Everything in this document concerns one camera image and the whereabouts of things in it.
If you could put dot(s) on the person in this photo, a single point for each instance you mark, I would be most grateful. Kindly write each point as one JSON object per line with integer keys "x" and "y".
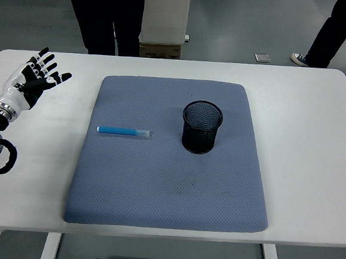
{"x": 333, "y": 34}
{"x": 104, "y": 16}

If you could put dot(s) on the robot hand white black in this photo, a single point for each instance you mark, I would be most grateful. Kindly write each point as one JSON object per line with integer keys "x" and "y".
{"x": 14, "y": 91}

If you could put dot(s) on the black mesh pen holder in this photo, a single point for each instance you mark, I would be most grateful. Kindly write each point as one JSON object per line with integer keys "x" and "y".
{"x": 199, "y": 140}

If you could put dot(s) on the silver floor plate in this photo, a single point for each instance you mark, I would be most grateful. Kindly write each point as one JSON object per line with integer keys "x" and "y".
{"x": 262, "y": 58}

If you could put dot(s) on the brown cardboard box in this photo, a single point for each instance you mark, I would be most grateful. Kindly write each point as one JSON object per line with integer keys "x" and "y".
{"x": 159, "y": 51}

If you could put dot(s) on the white cabinet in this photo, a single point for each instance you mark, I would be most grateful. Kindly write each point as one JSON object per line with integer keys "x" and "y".
{"x": 167, "y": 15}

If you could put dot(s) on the blue marker with clear cap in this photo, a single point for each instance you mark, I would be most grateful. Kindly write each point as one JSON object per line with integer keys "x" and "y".
{"x": 119, "y": 130}

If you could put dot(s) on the blue-grey textured mat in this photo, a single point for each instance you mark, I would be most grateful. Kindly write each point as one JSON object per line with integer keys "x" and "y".
{"x": 157, "y": 179}

